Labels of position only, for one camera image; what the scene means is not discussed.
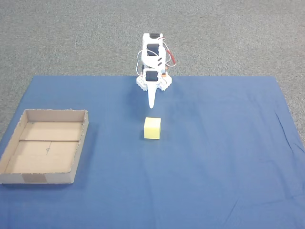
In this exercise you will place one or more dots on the yellow block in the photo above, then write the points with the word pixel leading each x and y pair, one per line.
pixel 152 128

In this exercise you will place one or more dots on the blue cloth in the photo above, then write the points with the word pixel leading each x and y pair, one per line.
pixel 190 167

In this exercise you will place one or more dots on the shallow cardboard box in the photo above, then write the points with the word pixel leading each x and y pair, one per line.
pixel 47 145

